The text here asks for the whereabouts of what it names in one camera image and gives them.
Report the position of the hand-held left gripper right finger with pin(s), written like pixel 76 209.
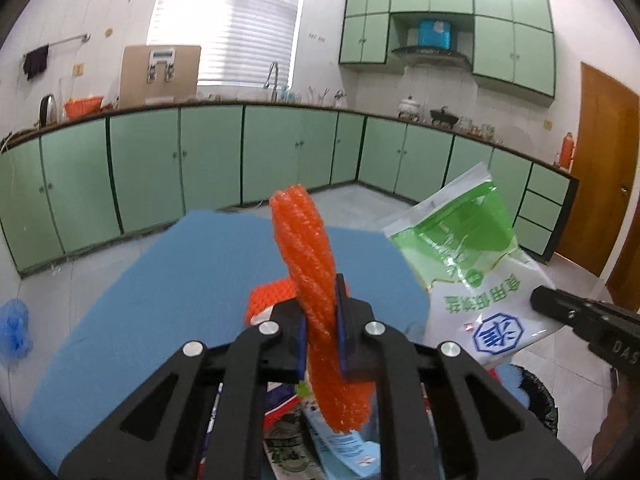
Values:
pixel 342 330

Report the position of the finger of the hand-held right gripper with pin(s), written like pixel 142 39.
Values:
pixel 565 307

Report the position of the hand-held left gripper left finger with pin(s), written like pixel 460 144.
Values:
pixel 299 340

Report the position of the twisted orange foam net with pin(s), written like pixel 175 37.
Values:
pixel 305 260

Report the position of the bin with black liner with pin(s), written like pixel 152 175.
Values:
pixel 540 400

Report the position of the green and white plastic bag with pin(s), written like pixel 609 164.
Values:
pixel 450 240

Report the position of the red white blue wrapper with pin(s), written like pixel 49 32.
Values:
pixel 282 402

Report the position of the dark green packet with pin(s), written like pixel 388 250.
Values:
pixel 285 452

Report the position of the light blue packet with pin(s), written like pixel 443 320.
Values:
pixel 345 452

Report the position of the wooden door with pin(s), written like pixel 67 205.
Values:
pixel 605 170

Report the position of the red thermos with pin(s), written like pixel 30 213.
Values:
pixel 566 152

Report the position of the glass jar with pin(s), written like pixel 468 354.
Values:
pixel 484 131
pixel 465 125

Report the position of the black pan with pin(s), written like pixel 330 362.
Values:
pixel 443 116

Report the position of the green lower kitchen cabinets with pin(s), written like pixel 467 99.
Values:
pixel 145 170

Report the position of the green kitchen cabinets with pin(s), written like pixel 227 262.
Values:
pixel 145 170
pixel 500 50

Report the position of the white pot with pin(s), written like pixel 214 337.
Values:
pixel 409 107

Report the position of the utensil holder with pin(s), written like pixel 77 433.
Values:
pixel 318 97

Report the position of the metal faucet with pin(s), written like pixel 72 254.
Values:
pixel 273 80

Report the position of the green upper kitchen cabinets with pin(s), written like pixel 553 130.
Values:
pixel 500 50

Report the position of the range hood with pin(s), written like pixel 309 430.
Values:
pixel 430 55

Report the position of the blue plastic bag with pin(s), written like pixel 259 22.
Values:
pixel 12 327

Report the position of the blue box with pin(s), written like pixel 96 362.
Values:
pixel 435 35

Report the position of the orange basket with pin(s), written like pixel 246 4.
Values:
pixel 84 108

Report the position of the white window blind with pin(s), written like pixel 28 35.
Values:
pixel 225 20

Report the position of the clear pitcher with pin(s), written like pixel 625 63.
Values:
pixel 66 92

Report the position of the metal electric kettle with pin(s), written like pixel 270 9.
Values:
pixel 48 110

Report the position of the dark cloth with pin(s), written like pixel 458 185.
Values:
pixel 36 62

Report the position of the metal towel rail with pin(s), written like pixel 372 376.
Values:
pixel 70 39

